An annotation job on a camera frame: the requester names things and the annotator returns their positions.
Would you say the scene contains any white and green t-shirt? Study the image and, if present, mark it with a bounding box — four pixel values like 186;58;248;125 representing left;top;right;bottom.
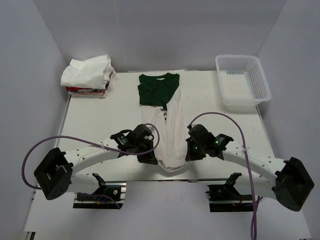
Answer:
137;72;187;172

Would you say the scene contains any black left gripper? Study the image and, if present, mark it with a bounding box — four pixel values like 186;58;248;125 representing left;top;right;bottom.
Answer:
133;137;157;165

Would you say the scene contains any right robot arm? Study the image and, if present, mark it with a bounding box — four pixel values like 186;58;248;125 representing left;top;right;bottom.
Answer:
186;124;315;212

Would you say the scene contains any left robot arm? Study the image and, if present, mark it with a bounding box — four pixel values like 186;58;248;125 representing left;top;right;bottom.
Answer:
33;123;160;200

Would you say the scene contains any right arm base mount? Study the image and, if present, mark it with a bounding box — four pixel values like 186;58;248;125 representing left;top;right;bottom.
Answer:
205;172;253;213

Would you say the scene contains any crumpled white t-shirt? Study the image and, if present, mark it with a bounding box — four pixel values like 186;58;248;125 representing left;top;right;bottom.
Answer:
60;55;116;90

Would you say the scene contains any white plastic basket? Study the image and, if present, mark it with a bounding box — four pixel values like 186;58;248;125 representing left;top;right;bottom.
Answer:
215;54;272;113

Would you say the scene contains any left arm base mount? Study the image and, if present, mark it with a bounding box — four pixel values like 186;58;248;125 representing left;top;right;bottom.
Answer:
73;173;127;210

